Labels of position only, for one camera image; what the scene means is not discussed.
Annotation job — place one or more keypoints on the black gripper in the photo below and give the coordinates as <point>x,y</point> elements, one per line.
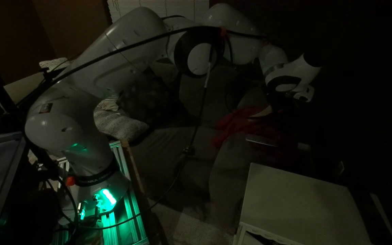
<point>296,104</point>

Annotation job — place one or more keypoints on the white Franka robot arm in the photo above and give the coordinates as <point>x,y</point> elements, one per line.
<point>129,49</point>

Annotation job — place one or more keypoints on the robot base stand, green light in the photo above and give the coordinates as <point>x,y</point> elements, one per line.
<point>109,205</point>

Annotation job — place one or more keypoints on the red cloth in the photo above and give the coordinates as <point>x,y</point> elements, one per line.
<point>246,131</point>

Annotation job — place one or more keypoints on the white box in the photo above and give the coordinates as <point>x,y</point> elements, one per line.
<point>296,209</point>

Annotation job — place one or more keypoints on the grey couch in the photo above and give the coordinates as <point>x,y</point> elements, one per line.
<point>173,158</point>

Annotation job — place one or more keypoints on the grey plush cloth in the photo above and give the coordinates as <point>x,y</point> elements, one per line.
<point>149,97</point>

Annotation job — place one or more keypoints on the white window blinds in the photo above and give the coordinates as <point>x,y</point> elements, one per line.
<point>160,9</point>

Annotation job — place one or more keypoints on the light patterned pillow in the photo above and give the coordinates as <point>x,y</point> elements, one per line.
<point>115,123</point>

